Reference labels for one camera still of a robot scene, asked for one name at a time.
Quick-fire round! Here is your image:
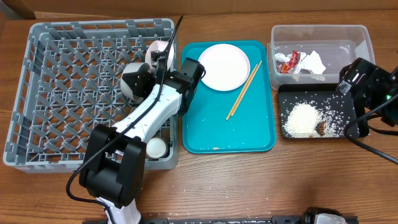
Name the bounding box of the grey bowl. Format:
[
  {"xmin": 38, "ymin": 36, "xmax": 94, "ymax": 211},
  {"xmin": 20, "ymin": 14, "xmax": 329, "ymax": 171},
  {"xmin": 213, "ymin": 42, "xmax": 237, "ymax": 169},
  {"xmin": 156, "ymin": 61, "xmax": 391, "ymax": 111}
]
[{"xmin": 120, "ymin": 62, "xmax": 155, "ymax": 103}]

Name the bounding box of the small white plate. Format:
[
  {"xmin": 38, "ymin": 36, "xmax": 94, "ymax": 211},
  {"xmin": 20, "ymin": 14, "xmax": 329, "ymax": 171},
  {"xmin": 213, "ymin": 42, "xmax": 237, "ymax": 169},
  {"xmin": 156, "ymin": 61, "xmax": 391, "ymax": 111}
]
[{"xmin": 144, "ymin": 40, "xmax": 175, "ymax": 73}]

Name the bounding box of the large white plate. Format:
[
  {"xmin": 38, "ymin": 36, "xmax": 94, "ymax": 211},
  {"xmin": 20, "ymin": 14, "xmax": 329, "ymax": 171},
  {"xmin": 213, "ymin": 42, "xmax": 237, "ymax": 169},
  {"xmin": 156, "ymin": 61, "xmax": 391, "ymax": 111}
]
[{"xmin": 198, "ymin": 44, "xmax": 251, "ymax": 91}]

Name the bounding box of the wooden chopstick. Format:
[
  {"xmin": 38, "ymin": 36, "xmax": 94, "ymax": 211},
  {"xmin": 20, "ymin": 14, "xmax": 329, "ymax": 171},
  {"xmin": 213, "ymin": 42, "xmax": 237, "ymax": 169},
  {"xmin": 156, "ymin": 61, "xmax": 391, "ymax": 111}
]
[
  {"xmin": 229, "ymin": 63, "xmax": 259, "ymax": 118},
  {"xmin": 225, "ymin": 60, "xmax": 263, "ymax": 121}
]

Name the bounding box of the white napkin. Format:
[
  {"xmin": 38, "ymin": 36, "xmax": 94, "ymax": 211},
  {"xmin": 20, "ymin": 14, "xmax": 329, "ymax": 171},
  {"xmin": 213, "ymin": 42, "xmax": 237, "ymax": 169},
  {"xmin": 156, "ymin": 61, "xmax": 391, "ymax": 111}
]
[{"xmin": 276, "ymin": 50, "xmax": 326, "ymax": 74}]

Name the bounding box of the brown food scrap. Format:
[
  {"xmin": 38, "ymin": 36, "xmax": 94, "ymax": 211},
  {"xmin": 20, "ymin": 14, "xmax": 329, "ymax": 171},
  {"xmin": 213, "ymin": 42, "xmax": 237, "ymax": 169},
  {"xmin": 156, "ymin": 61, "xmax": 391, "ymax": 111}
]
[{"xmin": 316, "ymin": 121, "xmax": 326, "ymax": 136}]

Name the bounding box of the white rice pile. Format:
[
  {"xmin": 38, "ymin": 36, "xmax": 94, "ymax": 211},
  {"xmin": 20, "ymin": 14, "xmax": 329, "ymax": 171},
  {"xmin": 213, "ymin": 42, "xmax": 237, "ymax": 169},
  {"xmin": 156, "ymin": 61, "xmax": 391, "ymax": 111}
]
[{"xmin": 280, "ymin": 93, "xmax": 352, "ymax": 138}]

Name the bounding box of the red snack wrapper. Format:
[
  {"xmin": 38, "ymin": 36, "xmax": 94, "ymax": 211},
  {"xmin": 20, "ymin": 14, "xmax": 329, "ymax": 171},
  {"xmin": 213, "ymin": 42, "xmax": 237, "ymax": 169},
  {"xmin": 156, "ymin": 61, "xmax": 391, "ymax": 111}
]
[{"xmin": 275, "ymin": 51, "xmax": 300, "ymax": 73}]

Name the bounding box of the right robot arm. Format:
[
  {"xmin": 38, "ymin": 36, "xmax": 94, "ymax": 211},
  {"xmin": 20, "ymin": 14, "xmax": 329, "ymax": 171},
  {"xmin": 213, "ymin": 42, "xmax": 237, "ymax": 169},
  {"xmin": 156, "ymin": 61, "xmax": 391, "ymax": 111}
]
[{"xmin": 336, "ymin": 58, "xmax": 397, "ymax": 127}]

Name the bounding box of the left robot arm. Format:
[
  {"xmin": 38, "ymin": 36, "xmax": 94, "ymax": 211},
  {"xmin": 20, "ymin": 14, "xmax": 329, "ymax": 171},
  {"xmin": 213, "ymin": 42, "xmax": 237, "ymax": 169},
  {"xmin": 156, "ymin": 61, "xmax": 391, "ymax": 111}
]
[{"xmin": 77, "ymin": 58, "xmax": 205, "ymax": 223}]

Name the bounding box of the black waste tray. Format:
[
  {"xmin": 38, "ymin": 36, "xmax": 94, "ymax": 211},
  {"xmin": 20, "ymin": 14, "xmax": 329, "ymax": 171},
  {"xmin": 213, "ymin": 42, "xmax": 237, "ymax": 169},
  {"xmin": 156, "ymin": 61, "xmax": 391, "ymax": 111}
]
[{"xmin": 277, "ymin": 83, "xmax": 370, "ymax": 139}]

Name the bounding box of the grey plastic dish rack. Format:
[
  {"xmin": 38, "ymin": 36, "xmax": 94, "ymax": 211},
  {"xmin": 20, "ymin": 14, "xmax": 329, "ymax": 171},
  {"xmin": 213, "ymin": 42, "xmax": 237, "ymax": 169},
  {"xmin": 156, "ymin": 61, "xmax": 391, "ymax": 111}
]
[{"xmin": 2, "ymin": 18, "xmax": 174, "ymax": 173}]

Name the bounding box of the clear plastic bin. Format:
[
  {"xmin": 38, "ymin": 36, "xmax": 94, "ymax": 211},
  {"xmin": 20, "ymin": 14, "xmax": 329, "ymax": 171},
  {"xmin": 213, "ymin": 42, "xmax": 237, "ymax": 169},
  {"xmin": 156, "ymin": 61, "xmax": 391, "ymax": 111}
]
[{"xmin": 267, "ymin": 25, "xmax": 375, "ymax": 90}]

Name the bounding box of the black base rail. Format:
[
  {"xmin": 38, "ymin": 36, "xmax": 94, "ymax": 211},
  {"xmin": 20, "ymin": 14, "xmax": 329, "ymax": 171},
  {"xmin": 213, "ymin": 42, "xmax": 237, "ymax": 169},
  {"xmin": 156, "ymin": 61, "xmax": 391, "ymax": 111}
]
[{"xmin": 82, "ymin": 216, "xmax": 360, "ymax": 224}]

